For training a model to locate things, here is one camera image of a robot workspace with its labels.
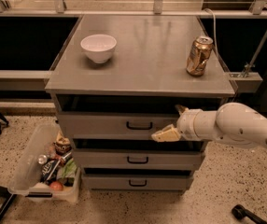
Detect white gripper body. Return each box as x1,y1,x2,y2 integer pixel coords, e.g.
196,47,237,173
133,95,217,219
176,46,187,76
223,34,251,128
176,109,201,141

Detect grey top drawer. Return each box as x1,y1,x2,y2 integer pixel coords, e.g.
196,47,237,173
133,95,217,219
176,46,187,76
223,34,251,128
57,112,178,140

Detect grey drawer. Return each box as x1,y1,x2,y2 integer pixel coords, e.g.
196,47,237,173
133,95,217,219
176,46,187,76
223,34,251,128
73,149,204,170
57,112,178,140
82,175,193,191

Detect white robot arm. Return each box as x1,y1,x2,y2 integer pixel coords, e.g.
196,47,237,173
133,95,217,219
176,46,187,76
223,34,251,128
151,103,267,149

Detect grey drawer cabinet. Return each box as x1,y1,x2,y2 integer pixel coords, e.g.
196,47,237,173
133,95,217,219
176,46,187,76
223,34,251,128
45,14,236,193

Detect grey middle drawer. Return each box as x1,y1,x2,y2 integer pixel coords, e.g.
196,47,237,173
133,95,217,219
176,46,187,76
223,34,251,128
73,149,204,170

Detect grey bottom drawer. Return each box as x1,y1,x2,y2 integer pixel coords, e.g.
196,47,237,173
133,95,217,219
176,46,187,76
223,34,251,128
82,175,193,191

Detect crushed gold soda can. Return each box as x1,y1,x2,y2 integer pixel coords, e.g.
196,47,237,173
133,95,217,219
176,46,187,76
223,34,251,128
186,35,213,77

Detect grey metal rod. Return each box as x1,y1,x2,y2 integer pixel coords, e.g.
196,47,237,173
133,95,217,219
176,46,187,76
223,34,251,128
239,29,267,77

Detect black chair caster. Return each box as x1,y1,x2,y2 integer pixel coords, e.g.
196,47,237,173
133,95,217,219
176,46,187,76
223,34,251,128
232,204,267,224

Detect white ceramic bowl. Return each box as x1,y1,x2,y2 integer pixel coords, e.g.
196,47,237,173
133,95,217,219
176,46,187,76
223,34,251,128
80,35,117,63

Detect green snack bag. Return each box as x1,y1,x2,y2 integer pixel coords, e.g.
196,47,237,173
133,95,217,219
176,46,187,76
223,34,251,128
57,159,77,187

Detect red apple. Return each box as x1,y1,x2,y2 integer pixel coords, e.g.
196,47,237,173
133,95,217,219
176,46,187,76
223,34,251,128
49,181,63,191

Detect dark blue snack bag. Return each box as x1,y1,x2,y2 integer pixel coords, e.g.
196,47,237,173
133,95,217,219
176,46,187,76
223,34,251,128
41,160,60,182

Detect small silver can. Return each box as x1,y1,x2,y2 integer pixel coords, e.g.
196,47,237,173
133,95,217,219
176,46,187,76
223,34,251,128
37,155,48,164

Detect clear plastic storage bin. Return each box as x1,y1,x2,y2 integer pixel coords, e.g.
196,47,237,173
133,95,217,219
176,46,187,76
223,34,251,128
7,123,80,203

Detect white cable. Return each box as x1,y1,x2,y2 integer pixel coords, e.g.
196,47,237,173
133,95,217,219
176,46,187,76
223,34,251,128
203,7,219,60

